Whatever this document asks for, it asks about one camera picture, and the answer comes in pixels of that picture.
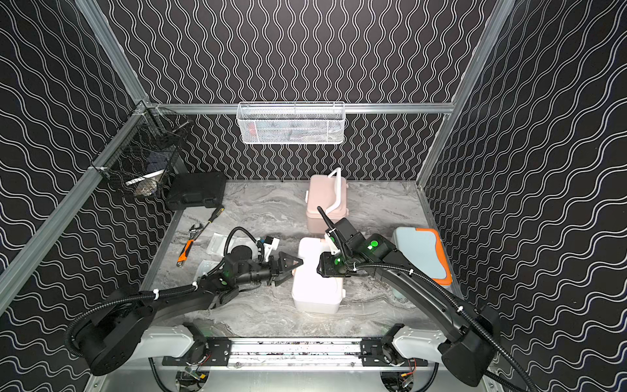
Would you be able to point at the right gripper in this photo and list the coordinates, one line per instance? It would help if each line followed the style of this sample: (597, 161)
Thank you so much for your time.
(325, 268)

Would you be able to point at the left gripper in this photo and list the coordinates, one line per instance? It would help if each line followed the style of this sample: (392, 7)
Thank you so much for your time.
(276, 269)

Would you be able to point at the white first aid box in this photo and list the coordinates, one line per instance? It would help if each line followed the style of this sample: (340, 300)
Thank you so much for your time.
(311, 292)

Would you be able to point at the pink first aid box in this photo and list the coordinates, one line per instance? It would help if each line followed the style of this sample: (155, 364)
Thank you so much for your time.
(330, 193)

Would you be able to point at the light blue first aid box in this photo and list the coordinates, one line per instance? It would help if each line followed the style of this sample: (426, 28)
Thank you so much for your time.
(423, 248)

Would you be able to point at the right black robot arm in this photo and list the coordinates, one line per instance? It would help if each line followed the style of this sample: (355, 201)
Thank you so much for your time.
(472, 337)

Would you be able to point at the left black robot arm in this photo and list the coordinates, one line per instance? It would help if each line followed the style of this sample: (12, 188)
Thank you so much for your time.
(109, 334)

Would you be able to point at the black plastic tool case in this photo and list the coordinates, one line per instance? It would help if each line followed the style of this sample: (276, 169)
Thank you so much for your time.
(203, 189)

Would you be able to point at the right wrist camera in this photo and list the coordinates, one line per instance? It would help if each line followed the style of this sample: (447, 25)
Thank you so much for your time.
(347, 238)

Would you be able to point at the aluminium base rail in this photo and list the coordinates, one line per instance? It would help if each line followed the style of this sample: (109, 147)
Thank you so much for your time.
(292, 353)

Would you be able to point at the white wire wall basket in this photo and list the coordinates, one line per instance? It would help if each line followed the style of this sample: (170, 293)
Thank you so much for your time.
(292, 122)

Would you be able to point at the black wire wall basket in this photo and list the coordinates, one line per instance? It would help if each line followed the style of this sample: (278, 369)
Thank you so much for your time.
(143, 165)

